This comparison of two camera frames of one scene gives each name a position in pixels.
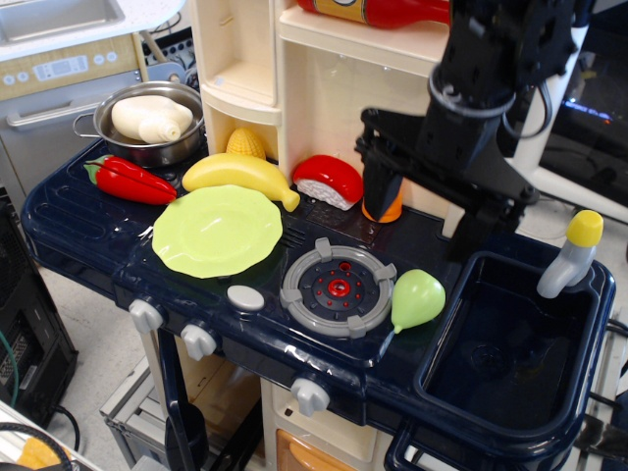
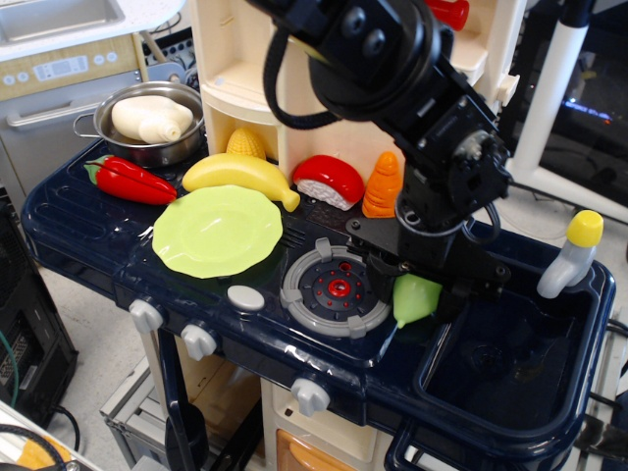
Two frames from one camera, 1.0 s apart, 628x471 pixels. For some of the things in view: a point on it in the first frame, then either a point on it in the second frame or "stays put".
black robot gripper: x=456 y=142 -> x=438 y=249
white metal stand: x=529 y=150 stays put
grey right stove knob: x=311 y=395 stays put
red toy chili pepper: x=127 y=181 stays put
